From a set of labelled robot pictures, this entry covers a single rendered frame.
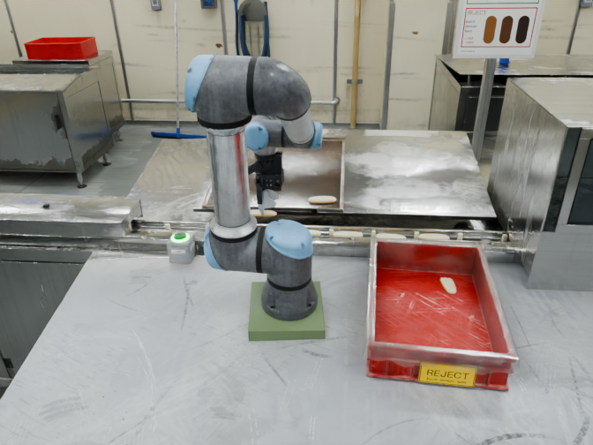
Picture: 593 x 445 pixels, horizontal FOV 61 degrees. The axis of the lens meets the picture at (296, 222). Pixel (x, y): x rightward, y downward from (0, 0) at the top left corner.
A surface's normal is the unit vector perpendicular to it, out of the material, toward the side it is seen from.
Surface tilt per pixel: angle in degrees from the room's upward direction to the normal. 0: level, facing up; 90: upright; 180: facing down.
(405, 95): 90
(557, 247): 90
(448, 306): 0
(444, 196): 10
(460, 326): 0
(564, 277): 90
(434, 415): 0
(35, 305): 90
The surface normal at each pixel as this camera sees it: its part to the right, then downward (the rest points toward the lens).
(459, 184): -0.04, -0.78
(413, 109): -0.10, 0.48
